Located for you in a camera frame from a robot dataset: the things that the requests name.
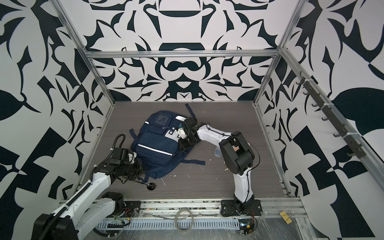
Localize navy blue student backpack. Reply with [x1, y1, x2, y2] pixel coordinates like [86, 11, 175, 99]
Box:
[130, 110, 206, 184]

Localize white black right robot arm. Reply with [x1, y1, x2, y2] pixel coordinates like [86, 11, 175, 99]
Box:
[178, 117, 255, 210]

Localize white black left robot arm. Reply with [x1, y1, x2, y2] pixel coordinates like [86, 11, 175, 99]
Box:
[32, 143, 143, 240]

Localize black metal spoon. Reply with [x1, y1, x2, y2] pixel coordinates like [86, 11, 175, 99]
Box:
[134, 180, 156, 191]

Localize clear plastic pen box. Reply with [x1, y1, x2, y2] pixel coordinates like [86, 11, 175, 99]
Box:
[214, 147, 222, 158]

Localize green lit circuit board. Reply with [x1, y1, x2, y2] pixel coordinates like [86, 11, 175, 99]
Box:
[239, 218, 258, 235]

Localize yellow tape pieces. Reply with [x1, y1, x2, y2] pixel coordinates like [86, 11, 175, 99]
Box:
[280, 211, 293, 225]

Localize grey coat hook rack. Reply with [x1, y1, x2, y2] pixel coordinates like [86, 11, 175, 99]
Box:
[297, 73, 367, 159]

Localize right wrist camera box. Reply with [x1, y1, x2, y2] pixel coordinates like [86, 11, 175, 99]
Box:
[174, 126, 187, 139]

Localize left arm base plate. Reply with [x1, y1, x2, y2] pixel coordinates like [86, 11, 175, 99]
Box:
[117, 201, 142, 219]

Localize grey coiled cable loop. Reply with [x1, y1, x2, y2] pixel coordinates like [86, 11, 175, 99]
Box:
[174, 207, 195, 233]

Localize white slotted cable duct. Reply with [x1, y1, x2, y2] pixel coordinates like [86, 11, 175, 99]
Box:
[96, 219, 239, 231]

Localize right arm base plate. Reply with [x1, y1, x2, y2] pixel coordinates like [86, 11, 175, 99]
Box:
[220, 195, 263, 217]

